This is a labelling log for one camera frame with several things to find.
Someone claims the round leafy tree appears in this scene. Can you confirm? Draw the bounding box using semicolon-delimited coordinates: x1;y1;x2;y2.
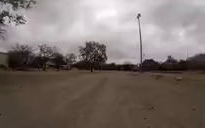
77;40;109;73

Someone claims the brown dirt road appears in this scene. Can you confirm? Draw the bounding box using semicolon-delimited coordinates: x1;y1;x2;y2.
0;68;205;128

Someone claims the tall straight pole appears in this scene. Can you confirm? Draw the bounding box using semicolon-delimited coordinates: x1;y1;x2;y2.
136;12;144;73

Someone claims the bare tree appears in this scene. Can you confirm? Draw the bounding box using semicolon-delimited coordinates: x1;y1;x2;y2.
7;43;36;70
36;43;59;72

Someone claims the row of dark bushes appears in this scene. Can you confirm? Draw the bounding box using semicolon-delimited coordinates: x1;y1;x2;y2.
101;51;205;72

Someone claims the pale stone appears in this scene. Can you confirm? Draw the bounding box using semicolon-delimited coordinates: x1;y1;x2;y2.
175;76;184;82

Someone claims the overhanging tree with pale leaves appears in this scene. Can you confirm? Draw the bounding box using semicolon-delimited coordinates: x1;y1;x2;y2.
0;0;38;45

